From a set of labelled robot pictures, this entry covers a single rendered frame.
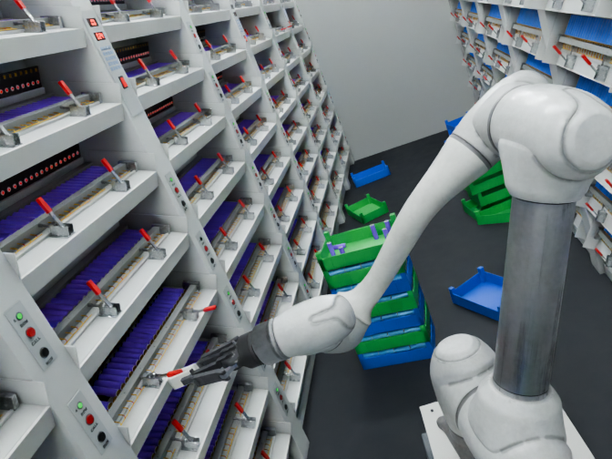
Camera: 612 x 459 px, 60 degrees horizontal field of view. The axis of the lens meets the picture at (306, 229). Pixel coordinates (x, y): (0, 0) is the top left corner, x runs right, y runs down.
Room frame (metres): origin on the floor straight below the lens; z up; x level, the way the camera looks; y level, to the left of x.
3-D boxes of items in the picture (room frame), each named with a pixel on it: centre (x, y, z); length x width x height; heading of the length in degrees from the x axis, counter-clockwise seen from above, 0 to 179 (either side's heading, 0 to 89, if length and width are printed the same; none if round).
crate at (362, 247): (1.87, -0.17, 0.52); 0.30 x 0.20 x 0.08; 69
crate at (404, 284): (1.87, -0.17, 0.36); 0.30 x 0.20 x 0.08; 69
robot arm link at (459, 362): (0.99, -0.21, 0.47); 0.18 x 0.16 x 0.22; 1
